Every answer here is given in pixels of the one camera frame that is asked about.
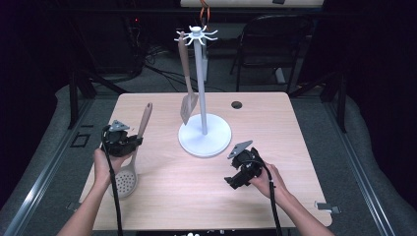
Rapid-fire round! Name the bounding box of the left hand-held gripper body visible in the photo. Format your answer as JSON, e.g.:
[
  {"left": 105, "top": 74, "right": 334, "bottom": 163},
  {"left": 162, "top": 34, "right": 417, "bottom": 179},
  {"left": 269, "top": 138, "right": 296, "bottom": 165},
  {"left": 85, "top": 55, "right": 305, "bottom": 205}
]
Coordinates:
[{"left": 101, "top": 119, "right": 139, "bottom": 158}]

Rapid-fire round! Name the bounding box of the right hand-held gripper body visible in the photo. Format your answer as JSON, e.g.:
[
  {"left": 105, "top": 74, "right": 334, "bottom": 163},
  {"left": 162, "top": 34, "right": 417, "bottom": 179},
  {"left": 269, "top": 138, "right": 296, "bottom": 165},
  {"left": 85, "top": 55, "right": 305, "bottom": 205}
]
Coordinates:
[{"left": 227, "top": 141, "right": 269, "bottom": 185}]

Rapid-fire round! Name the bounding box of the beige perforated skimmer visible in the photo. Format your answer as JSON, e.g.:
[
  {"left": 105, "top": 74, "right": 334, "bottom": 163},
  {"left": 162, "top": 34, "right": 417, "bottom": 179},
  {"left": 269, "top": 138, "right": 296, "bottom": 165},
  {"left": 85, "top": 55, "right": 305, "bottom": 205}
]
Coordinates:
[{"left": 109, "top": 102, "right": 153, "bottom": 200}]

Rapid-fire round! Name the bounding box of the white utensil stand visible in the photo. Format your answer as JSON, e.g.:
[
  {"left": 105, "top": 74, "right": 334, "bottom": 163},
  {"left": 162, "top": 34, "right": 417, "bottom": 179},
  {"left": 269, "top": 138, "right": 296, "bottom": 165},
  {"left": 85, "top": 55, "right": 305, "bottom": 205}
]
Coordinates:
[{"left": 173, "top": 25, "right": 233, "bottom": 158}]

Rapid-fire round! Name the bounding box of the beige slotted turner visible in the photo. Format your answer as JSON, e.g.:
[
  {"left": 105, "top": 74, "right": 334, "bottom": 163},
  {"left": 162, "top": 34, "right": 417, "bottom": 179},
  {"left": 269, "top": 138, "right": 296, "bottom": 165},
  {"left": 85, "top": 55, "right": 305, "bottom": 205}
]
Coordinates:
[{"left": 177, "top": 30, "right": 200, "bottom": 127}]

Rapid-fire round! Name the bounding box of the person's left hand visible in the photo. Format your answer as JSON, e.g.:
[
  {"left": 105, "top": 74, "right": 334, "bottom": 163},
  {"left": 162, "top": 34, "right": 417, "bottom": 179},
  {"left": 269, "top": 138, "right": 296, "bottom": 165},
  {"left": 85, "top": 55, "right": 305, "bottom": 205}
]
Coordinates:
[{"left": 92, "top": 147, "right": 133, "bottom": 188}]

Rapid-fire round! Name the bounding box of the person's right hand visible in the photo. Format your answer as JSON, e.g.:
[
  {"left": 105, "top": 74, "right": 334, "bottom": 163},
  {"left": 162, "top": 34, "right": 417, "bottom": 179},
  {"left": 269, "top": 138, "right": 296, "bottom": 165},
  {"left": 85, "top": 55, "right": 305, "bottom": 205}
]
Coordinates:
[{"left": 249, "top": 161, "right": 290, "bottom": 203}]

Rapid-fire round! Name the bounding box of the black tape square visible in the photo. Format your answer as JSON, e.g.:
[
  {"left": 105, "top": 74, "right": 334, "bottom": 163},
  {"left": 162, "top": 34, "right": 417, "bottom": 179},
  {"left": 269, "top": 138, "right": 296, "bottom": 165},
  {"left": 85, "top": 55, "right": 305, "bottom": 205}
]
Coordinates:
[{"left": 70, "top": 132, "right": 91, "bottom": 148}]

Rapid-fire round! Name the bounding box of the black chair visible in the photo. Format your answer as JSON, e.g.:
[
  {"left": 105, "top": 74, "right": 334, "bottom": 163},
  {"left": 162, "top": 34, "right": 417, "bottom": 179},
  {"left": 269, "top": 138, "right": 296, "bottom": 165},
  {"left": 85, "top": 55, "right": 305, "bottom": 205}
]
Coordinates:
[{"left": 229, "top": 14, "right": 314, "bottom": 95}]

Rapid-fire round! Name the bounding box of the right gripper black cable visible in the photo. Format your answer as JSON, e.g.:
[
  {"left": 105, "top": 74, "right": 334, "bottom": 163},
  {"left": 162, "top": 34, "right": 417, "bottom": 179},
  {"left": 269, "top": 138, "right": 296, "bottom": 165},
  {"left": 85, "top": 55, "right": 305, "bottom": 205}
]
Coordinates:
[{"left": 240, "top": 157, "right": 283, "bottom": 236}]

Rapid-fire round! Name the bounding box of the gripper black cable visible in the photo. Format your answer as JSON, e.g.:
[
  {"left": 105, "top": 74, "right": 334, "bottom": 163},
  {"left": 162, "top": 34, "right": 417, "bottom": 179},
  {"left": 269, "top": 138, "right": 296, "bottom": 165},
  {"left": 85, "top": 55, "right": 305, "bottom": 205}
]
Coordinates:
[
  {"left": 240, "top": 157, "right": 283, "bottom": 236},
  {"left": 100, "top": 125, "right": 124, "bottom": 236}
]

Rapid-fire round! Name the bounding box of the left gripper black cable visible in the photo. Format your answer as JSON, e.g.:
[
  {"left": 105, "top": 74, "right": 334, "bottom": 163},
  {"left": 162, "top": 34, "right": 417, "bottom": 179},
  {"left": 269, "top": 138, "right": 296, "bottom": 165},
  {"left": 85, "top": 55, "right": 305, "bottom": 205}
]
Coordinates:
[{"left": 100, "top": 125, "right": 124, "bottom": 236}]

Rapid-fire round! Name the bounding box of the black metal frame leg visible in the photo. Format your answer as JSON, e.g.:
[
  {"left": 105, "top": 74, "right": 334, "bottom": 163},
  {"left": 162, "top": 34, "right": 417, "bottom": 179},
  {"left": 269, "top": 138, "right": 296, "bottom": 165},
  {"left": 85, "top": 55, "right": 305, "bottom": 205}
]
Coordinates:
[
  {"left": 288, "top": 69, "right": 348, "bottom": 134},
  {"left": 67, "top": 69, "right": 129, "bottom": 130}
]

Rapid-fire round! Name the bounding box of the black floor cable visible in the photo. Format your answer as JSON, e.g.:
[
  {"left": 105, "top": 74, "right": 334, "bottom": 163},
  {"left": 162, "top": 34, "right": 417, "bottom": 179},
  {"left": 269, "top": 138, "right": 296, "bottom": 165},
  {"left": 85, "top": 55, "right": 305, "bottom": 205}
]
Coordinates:
[{"left": 143, "top": 45, "right": 227, "bottom": 93}]

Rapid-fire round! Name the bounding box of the aluminium floor rail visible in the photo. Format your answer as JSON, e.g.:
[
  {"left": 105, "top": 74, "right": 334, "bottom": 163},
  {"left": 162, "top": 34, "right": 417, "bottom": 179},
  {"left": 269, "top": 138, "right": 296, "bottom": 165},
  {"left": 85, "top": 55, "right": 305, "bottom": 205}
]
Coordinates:
[
  {"left": 323, "top": 97, "right": 398, "bottom": 236},
  {"left": 2, "top": 97, "right": 96, "bottom": 236}
]

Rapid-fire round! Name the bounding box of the orange cable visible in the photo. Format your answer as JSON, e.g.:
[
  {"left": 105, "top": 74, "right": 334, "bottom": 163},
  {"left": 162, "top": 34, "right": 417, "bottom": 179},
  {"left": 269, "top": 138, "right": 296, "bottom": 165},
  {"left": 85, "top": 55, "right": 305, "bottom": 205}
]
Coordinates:
[{"left": 199, "top": 0, "right": 211, "bottom": 25}]

